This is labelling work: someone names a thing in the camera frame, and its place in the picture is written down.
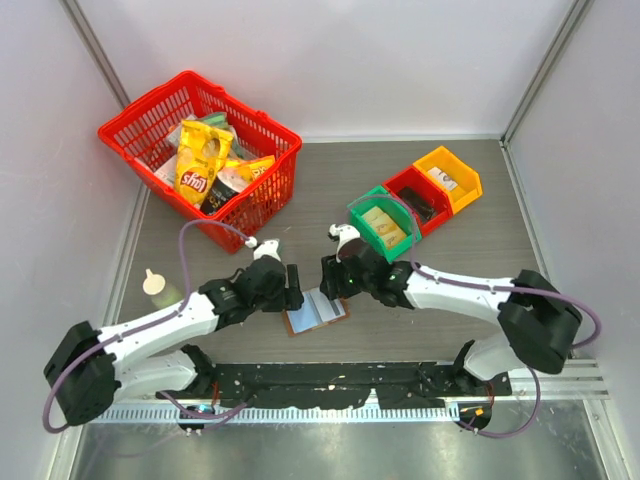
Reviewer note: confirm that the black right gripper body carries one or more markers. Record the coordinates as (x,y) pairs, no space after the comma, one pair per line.
(351,284)

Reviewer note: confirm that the yellow plastic bin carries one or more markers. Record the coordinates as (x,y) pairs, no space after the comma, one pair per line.
(469,183)

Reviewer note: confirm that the green snack packet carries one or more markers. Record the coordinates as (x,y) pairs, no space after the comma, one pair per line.
(215,119)

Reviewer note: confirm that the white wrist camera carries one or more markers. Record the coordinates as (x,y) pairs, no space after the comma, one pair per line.
(261,249)
(342,234)

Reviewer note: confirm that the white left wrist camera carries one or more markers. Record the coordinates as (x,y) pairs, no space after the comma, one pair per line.
(261,249)

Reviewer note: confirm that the white label in yellow bin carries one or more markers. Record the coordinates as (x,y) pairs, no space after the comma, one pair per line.
(444,179)

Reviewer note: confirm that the green squeeze bottle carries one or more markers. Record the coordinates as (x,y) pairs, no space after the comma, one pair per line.
(161,292)

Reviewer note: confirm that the dark item in red bin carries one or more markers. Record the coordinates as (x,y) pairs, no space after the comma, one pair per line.
(426,207)

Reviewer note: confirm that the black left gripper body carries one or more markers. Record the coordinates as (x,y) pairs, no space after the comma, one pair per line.
(274,301)

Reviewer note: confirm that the yellow Lays chips bag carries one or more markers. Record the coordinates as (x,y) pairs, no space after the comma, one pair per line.
(201,154)

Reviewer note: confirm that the yellow snack packet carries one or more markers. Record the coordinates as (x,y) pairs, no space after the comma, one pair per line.
(250,170)

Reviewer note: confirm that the gold cards in green bin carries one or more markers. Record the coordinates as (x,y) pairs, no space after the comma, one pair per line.
(385,228)

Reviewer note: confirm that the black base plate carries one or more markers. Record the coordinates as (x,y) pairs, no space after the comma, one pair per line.
(337,386)

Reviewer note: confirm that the white cable duct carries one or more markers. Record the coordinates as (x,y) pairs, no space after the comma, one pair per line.
(163,413)

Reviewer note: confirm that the green plastic bin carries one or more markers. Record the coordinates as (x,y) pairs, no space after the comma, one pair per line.
(401,214)

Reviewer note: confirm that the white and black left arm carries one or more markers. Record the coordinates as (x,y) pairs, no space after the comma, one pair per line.
(87,369)

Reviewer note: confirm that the brown leather card holder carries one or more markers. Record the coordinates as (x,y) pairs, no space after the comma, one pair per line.
(316,312)

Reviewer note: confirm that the red plastic shopping basket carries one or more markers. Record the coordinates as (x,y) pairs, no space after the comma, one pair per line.
(138,136)

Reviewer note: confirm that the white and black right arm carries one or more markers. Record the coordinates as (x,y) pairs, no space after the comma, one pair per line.
(537,324)

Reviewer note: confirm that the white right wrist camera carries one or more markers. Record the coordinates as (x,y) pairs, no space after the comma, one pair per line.
(342,234)

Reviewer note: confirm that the black and white cup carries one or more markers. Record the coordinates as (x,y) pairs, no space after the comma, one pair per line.
(228,184)

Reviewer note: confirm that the red plastic bin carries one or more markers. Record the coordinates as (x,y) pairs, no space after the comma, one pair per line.
(413,178)

